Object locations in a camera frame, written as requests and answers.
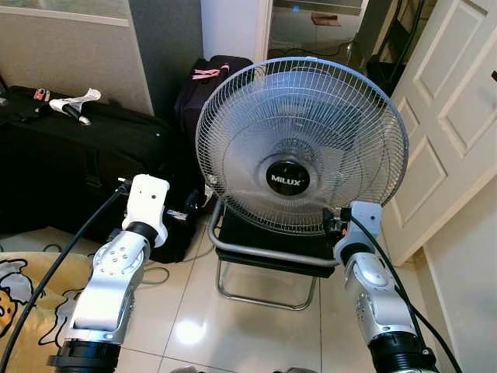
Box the grey Milux table fan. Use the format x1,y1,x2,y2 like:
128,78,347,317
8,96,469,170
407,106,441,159
194,56,410,236

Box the dark purple travel bag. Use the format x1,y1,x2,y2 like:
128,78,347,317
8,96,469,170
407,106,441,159
172,54,254,148

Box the large black suitcase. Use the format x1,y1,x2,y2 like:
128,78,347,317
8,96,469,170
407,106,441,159
0,85,201,265

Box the pink ribbon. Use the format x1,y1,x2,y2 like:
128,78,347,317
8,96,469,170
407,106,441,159
192,66,231,83

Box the white paper luggage tag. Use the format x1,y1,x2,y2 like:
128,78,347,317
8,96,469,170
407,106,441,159
49,88,103,126

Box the grey robot left foot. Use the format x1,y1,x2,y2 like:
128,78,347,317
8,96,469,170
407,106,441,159
168,364,212,373

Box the white panelled door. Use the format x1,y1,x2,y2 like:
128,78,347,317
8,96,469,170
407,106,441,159
384,0,497,267

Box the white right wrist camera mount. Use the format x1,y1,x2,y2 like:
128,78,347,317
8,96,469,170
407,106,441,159
335,200,383,262

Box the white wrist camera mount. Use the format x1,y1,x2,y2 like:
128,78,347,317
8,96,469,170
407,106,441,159
123,175,171,248
335,200,383,262

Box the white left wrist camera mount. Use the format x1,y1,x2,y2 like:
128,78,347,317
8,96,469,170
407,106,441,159
123,175,171,248

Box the thin grey floor cord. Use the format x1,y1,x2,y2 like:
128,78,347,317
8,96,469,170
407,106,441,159
136,260,173,287

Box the black chair with metal frame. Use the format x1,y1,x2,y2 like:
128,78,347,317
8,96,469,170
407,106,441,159
206,198,342,312

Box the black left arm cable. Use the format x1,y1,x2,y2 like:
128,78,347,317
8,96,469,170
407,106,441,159
0,180,131,373

